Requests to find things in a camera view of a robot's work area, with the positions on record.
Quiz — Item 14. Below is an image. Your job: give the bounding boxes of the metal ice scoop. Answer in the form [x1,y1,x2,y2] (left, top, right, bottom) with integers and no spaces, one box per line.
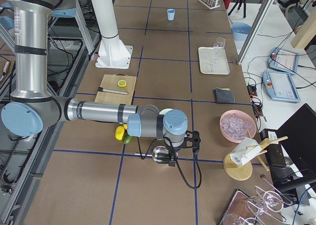
[135,146,170,164]

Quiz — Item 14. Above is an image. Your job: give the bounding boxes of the teach pendant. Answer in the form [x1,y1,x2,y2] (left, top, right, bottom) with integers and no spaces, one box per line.
[268,47,299,75]
[262,71,301,103]

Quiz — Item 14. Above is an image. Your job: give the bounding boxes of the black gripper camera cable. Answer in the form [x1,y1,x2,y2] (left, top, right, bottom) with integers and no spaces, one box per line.
[137,137,202,189]

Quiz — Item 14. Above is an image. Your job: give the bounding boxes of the green lime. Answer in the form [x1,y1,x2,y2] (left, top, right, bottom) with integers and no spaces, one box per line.
[122,134,134,145]

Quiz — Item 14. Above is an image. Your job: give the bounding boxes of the wooden stand with carton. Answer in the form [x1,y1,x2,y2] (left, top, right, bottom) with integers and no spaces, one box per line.
[223,136,288,181]

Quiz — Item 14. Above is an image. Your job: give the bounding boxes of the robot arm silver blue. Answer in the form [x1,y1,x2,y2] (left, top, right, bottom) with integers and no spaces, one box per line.
[1,0,200,166]

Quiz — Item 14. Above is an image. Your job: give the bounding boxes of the pink bowl of ice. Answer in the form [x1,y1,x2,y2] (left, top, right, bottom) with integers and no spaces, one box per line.
[219,110,257,143]

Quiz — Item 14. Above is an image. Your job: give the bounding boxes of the mint green bowl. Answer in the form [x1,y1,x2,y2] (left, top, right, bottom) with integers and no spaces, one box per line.
[159,108,172,115]

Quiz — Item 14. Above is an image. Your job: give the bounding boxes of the halved lemon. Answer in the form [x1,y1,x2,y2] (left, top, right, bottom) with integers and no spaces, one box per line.
[118,79,127,88]

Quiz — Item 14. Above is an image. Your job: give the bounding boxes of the aluminium frame post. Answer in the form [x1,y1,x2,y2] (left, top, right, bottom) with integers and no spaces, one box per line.
[237,0,274,65]

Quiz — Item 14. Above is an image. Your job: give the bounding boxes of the black camera tripod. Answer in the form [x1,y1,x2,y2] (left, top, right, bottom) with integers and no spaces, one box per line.
[228,0,246,18]

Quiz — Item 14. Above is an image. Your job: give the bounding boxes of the clear stemmed glass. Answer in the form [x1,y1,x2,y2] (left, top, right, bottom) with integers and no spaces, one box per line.
[210,37,226,65]

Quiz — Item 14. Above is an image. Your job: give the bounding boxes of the blue bowl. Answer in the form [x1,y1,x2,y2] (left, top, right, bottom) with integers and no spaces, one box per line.
[231,23,251,41]

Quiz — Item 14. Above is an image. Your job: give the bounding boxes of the black monitor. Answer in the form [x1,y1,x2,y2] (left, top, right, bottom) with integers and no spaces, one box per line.
[260,103,316,192]

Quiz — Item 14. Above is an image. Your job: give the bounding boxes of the grey folded cloth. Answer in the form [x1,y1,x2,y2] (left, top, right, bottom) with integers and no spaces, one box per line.
[213,88,236,104]

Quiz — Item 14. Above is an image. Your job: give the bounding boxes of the teach pendant near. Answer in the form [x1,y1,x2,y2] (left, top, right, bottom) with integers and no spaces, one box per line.
[262,71,301,103]

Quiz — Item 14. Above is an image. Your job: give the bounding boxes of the wooden cutting board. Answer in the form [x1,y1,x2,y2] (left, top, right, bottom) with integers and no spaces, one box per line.
[95,74,137,105]

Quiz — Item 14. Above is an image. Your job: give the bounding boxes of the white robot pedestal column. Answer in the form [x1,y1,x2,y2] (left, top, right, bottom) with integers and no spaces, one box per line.
[91,0,133,70]

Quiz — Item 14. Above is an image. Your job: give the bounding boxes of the cream bear tray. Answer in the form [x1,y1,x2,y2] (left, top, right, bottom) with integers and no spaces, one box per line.
[198,47,230,75]

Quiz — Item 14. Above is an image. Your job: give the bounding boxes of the light blue cup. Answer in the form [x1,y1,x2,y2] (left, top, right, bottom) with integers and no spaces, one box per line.
[166,8,175,21]

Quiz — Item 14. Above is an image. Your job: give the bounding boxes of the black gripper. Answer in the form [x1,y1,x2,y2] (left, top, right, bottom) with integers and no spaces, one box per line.
[164,130,200,167]

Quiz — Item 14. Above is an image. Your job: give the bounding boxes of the teach pendant far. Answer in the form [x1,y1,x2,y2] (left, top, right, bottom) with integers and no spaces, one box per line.
[268,47,299,75]

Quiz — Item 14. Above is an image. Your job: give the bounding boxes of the yellow lemon front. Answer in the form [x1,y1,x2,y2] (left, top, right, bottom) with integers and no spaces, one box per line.
[115,126,125,141]

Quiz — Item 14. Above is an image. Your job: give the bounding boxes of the wine glasses on tray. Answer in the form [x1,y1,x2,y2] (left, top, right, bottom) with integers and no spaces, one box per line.
[218,186,293,225]

